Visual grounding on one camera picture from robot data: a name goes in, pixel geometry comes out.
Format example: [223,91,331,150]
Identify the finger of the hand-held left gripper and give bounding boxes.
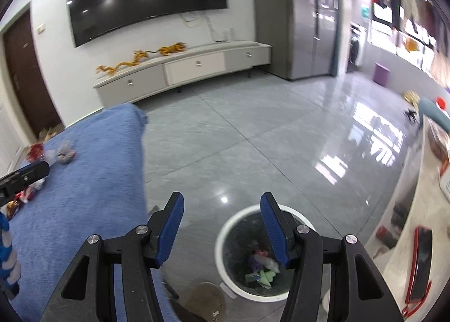
[0,160,50,205]

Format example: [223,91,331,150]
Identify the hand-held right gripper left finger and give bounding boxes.
[39,191,185,322]

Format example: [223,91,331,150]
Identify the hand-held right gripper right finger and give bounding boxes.
[259,192,406,322]

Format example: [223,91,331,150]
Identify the pile of wrappers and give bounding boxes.
[244,248,282,289]

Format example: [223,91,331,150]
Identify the white round trash bin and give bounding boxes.
[214,204,317,301]

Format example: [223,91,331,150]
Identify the red white candy wrappers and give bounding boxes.
[6,178,47,219]

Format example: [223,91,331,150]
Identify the red snack wrapper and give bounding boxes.
[27,143,46,162]

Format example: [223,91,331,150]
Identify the grey crumpled wrapper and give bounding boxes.
[56,143,77,164]

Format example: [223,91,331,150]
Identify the brown cardboard piece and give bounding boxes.
[37,127,62,142]

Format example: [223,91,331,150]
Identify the blue fuzzy blanket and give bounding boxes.
[0,103,183,322]

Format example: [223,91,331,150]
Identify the brown round disc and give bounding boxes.
[183,282,226,322]

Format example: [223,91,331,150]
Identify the blue white fuzzy cloth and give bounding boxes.
[0,210,21,291]

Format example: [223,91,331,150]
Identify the dark brown door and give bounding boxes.
[3,11,64,136]

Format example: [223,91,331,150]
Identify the snack packets on shelf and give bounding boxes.
[375,203,410,249]

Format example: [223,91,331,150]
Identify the red framed phone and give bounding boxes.
[404,225,434,316]

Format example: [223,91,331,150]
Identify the golden dragon ornament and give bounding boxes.
[96,50,150,77]

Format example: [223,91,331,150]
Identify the white curved table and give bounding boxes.
[364,113,450,322]

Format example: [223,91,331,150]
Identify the white long television cabinet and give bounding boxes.
[92,41,273,109]

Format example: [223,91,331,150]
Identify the small golden ornament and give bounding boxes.
[156,42,187,56]

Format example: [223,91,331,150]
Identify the brown snack tray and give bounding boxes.
[431,129,450,162]

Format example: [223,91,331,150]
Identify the purple cube stool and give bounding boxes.
[373,62,391,85]

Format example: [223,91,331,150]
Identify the white washing machine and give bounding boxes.
[346,25,366,73]

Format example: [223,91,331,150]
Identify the tall glossy grey cabinet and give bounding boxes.
[250,0,347,81]

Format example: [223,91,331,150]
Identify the row of hanging clothes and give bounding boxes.
[369,0,437,54]

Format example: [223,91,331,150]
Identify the white wall cables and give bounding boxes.
[179,11,226,42]

